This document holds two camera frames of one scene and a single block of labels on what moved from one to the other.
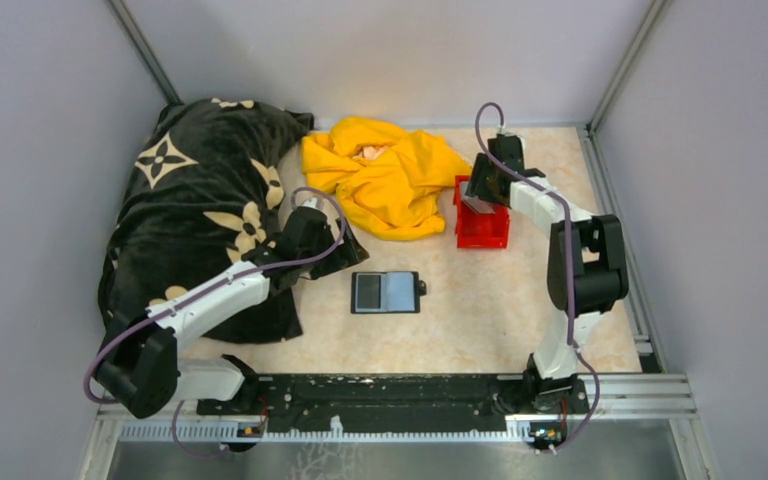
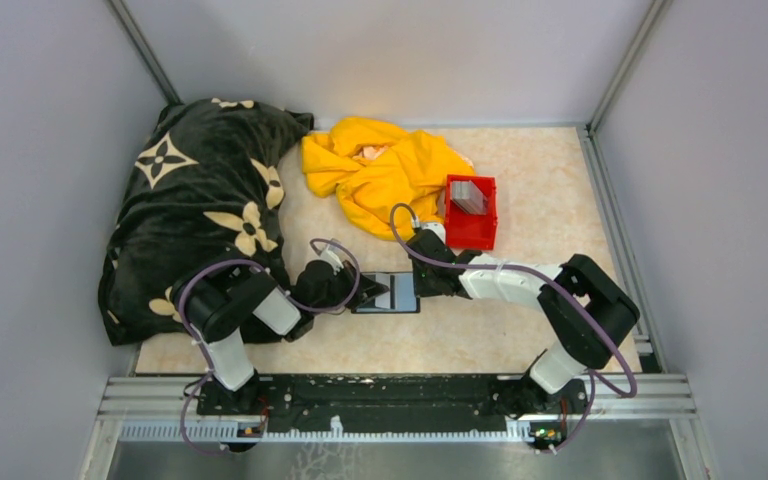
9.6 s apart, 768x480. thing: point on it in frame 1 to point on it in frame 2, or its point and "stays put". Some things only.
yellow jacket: [386, 177] stays put
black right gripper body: [481, 181] to [425, 287]
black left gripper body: [325, 242] to [342, 283]
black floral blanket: [207, 186] stays put
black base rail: [378, 403] stays put
